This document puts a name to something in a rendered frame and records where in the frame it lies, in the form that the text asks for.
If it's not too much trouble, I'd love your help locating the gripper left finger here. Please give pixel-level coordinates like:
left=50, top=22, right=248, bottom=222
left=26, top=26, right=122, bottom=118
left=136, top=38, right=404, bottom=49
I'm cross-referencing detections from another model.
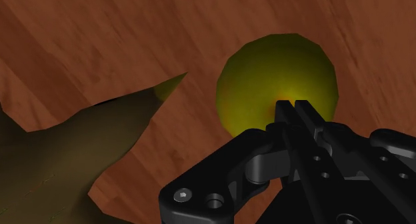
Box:
left=158, top=100, right=346, bottom=224

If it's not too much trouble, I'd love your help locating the yellow-green round fruit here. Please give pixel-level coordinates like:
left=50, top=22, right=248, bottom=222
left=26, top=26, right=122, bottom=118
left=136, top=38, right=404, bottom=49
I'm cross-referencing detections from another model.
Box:
left=215, top=33, right=339, bottom=138

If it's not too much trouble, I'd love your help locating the olive star-shaped object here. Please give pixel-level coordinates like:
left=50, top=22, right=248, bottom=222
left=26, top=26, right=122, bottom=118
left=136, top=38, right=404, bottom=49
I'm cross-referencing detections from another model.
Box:
left=0, top=72, right=188, bottom=224

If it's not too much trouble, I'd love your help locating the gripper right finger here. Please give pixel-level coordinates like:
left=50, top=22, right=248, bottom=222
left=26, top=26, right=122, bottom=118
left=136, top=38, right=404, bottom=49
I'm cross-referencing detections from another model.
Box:
left=294, top=99, right=416, bottom=219

